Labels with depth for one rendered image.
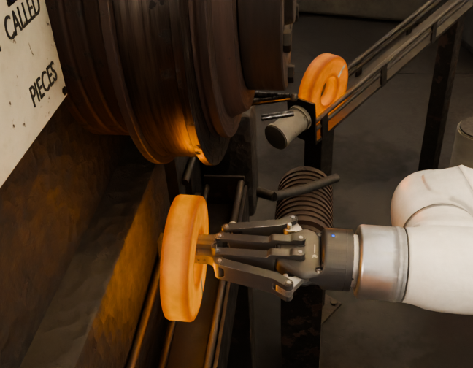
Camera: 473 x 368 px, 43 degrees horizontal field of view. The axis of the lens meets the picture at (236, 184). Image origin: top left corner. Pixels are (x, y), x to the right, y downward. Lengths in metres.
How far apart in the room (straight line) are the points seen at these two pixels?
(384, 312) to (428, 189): 1.00
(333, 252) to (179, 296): 0.18
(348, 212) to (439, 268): 1.44
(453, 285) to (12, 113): 0.49
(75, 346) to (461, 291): 0.42
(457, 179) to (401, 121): 1.82
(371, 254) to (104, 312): 0.30
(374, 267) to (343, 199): 1.49
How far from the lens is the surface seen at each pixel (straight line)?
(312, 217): 1.28
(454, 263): 0.72
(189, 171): 1.02
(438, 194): 0.84
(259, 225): 0.77
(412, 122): 2.67
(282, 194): 1.23
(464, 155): 1.65
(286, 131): 1.26
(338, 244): 0.71
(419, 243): 0.72
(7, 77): 0.54
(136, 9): 0.58
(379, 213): 2.15
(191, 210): 0.71
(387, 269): 0.71
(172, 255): 0.69
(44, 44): 0.61
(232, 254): 0.73
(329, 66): 1.34
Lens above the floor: 1.35
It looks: 37 degrees down
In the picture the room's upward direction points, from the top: 4 degrees counter-clockwise
